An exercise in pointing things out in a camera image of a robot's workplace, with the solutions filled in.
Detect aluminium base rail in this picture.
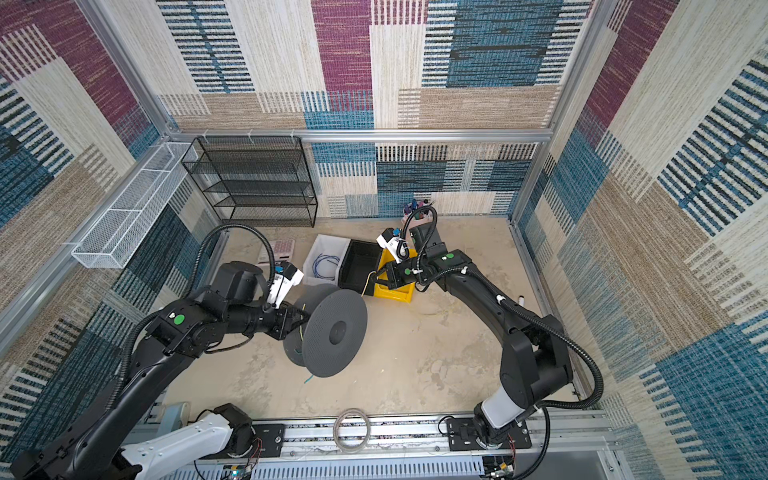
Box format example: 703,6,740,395
166,410,624,479

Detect white wire mesh basket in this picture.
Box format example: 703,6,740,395
72,142,189,269

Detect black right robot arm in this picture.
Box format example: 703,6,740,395
368,204,605,448

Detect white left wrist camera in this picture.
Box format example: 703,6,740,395
268,261,304,308

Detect yellow plastic bin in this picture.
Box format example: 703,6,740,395
374,249,416,303

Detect clear coiled cable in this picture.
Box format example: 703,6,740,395
332,408,373,454

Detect black wire mesh shelf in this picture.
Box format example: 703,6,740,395
181,136,319,227

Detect white plastic bin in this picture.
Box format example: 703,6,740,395
301,234,351,286

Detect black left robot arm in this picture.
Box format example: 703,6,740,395
10,226,309,479

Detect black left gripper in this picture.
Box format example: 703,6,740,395
228,296,313,341

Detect pink metal pen bucket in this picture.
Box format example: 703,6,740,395
402,199,433,226

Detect black plastic bin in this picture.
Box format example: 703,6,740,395
337,239,382,294

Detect blue cable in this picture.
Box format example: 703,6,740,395
313,253,342,280

